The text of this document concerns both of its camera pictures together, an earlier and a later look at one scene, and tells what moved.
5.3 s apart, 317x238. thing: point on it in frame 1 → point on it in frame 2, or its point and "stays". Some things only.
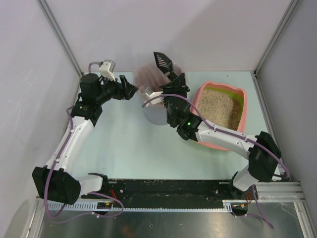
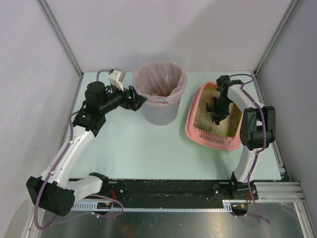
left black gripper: (121, 89) → (131, 99)
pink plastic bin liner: (151, 76) stays
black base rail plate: (166, 193) stays
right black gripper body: (175, 88) → (218, 112)
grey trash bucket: (156, 113) stays
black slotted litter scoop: (165, 64) → (209, 108)
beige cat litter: (219, 109) stays
